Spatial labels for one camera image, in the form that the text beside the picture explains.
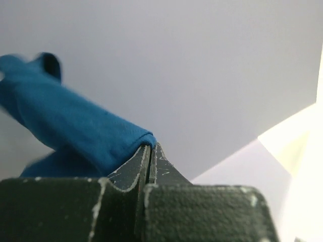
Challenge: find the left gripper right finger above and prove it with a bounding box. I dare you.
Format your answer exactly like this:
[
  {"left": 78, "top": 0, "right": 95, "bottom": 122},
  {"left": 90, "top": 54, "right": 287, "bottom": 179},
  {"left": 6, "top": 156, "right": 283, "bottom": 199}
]
[{"left": 135, "top": 145, "right": 279, "bottom": 241}]

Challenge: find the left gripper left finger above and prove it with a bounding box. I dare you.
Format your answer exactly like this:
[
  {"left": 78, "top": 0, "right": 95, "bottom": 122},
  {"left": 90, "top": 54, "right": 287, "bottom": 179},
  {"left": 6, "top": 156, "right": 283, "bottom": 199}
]
[{"left": 1, "top": 146, "right": 151, "bottom": 241}]

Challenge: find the dark blue t-shirt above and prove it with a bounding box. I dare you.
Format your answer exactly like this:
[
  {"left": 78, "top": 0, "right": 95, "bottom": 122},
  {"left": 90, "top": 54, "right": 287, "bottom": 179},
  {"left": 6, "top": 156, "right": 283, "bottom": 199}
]
[{"left": 1, "top": 52, "right": 156, "bottom": 177}]

